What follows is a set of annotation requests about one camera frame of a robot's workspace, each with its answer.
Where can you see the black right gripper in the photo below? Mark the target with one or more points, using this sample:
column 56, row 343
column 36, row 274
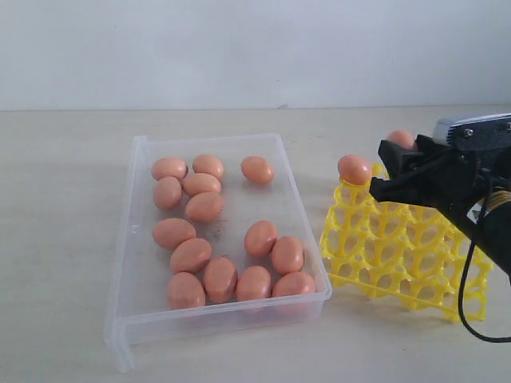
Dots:
column 469, row 183

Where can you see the brown egg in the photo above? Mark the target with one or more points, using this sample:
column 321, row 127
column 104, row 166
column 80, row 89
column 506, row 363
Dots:
column 185, row 291
column 204, row 207
column 220, row 279
column 199, row 183
column 260, row 238
column 294, row 283
column 191, row 256
column 170, row 233
column 167, row 193
column 287, row 255
column 257, row 170
column 254, row 284
column 354, row 169
column 403, row 139
column 169, row 166
column 208, row 164

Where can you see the yellow plastic egg tray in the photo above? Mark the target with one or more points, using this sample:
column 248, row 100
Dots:
column 391, row 249

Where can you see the clear plastic box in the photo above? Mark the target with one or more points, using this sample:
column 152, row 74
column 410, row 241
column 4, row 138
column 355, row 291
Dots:
column 138, row 309

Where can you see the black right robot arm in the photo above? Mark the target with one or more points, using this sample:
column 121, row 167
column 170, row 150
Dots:
column 495, row 244

